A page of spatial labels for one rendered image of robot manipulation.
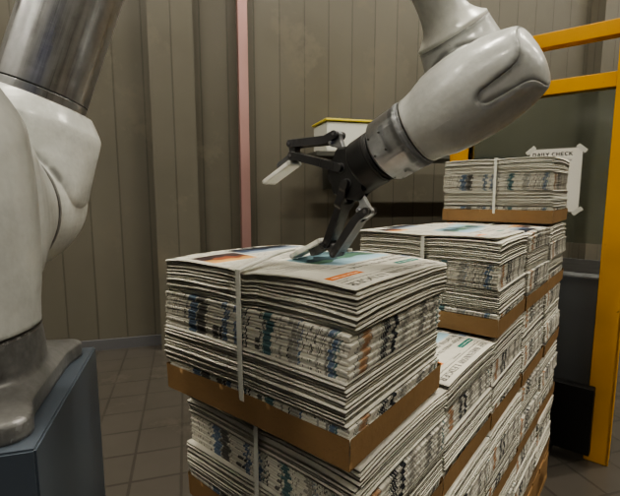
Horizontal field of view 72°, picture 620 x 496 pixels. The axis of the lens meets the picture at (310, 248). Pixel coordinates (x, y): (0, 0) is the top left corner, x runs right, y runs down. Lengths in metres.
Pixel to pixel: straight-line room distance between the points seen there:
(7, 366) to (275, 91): 3.26
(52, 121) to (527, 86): 0.51
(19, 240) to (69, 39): 0.27
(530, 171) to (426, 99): 1.12
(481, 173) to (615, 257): 0.73
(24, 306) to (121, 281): 3.07
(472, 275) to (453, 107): 0.62
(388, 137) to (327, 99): 3.09
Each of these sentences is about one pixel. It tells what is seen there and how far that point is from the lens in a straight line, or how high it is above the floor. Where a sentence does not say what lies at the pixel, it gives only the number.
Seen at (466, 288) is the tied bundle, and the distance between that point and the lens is 1.08.
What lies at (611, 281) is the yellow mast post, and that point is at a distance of 2.15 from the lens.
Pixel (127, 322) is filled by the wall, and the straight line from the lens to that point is 3.54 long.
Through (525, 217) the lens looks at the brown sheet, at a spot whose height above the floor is 1.08.
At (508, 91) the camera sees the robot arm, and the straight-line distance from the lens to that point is 0.52.
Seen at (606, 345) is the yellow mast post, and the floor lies 0.53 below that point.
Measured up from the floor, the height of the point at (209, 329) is 0.96.
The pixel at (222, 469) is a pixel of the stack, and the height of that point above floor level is 0.70.
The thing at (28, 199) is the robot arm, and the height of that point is 1.16.
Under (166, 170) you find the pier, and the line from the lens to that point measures 3.23.
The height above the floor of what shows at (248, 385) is 0.90.
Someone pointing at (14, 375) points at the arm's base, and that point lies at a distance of 0.41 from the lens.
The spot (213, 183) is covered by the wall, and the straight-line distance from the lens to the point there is 3.38.
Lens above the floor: 1.17
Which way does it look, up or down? 7 degrees down
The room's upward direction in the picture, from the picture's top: straight up
